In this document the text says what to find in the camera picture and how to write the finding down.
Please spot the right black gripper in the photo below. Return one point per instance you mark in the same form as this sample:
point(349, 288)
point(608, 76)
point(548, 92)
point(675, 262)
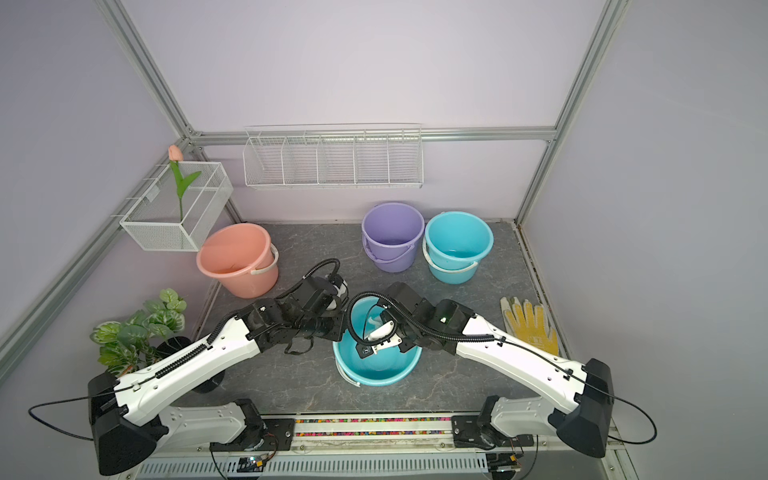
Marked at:
point(404, 345)

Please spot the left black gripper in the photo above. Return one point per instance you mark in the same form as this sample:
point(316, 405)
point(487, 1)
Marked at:
point(337, 331)

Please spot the teal plastic bucket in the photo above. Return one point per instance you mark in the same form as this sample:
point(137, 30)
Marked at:
point(381, 369)
point(454, 245)

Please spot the purple plastic bucket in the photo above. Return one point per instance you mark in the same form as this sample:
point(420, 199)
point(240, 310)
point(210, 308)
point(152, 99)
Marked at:
point(390, 235)

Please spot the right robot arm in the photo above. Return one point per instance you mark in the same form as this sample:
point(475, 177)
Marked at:
point(574, 401)

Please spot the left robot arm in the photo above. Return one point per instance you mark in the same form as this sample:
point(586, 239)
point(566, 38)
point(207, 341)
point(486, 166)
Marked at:
point(132, 417)

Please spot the pink plastic bucket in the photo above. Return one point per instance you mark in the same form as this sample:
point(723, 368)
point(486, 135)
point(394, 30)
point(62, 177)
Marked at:
point(242, 258)

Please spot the yellow white work gloves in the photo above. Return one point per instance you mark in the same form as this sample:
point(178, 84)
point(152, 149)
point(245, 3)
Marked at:
point(529, 323)

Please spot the potted green leafy plant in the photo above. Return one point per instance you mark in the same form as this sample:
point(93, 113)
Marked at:
point(151, 334)

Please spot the artificial pink tulip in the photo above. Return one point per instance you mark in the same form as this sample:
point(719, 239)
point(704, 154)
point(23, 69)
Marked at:
point(182, 181)

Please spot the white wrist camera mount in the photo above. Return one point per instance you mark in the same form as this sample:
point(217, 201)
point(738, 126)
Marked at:
point(382, 338)

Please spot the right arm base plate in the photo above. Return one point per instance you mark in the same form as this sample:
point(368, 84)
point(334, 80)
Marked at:
point(468, 431)

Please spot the rail with coloured beads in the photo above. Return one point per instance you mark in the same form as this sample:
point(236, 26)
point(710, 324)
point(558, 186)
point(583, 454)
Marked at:
point(372, 426)

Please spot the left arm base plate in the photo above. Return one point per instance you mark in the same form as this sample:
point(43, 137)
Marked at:
point(273, 434)

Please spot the long white wire shelf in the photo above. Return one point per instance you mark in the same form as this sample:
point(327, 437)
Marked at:
point(350, 155)

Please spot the white wire basket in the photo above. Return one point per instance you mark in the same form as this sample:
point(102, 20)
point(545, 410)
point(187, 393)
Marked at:
point(153, 219)

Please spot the white slotted cable duct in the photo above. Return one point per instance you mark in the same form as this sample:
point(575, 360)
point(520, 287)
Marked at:
point(210, 466)

